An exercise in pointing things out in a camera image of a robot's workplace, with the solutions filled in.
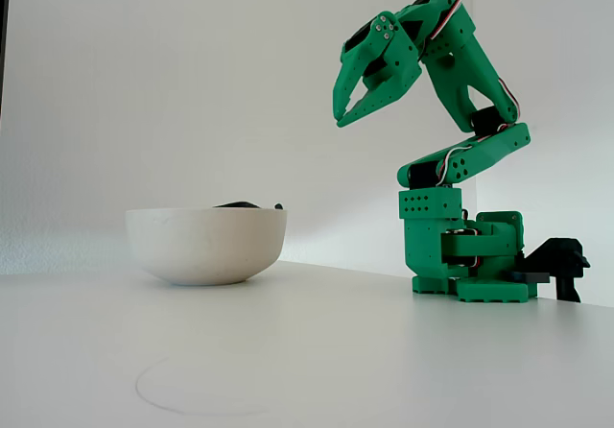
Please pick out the green gripper black servo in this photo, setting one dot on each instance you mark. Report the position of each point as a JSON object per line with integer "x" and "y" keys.
{"x": 384, "y": 59}

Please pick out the black table clamp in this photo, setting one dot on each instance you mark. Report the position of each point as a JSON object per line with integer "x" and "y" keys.
{"x": 551, "y": 257}

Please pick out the black crumpled cloth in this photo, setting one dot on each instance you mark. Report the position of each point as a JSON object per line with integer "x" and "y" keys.
{"x": 240, "y": 204}

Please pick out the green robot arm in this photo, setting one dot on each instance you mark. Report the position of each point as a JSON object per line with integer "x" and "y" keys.
{"x": 432, "y": 241}

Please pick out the dark vertical frame edge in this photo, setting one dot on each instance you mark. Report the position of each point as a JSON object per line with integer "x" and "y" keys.
{"x": 4, "y": 39}

